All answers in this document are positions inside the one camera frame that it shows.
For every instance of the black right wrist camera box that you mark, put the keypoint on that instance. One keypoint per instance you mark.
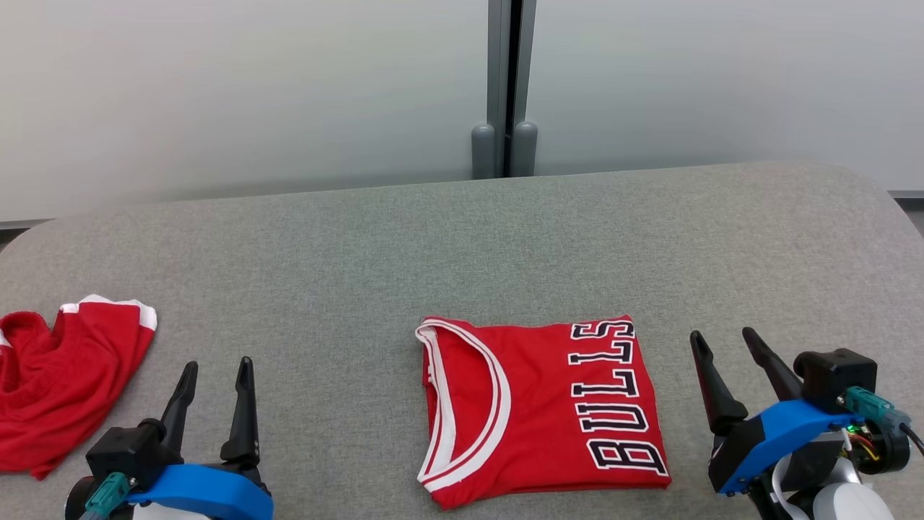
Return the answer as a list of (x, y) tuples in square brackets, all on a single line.
[(837, 375)]

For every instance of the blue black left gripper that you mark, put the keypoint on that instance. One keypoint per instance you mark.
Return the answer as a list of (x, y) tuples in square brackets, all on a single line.
[(209, 491)]

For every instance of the red white Bulls jersey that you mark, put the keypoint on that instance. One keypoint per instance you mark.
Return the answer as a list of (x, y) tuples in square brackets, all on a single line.
[(534, 412)]

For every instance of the grey metal door post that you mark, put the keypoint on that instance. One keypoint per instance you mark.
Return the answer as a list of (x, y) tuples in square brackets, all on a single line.
[(499, 58)]

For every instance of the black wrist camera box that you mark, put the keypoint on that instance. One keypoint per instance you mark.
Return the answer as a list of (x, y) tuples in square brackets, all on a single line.
[(123, 451), (837, 375)]

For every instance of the red shorts with white band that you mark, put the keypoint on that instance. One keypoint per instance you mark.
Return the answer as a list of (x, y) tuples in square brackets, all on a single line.
[(65, 383)]

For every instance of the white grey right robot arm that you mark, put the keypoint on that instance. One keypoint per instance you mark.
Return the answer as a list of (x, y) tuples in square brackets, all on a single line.
[(844, 498)]

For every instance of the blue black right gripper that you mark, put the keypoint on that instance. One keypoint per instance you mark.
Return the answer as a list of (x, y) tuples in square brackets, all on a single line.
[(765, 440)]

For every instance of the grey cylinder door stop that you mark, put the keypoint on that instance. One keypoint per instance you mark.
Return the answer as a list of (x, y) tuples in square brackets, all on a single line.
[(525, 148), (484, 152)]

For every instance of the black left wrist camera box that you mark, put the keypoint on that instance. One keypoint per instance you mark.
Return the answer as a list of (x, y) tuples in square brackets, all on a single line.
[(123, 451)]

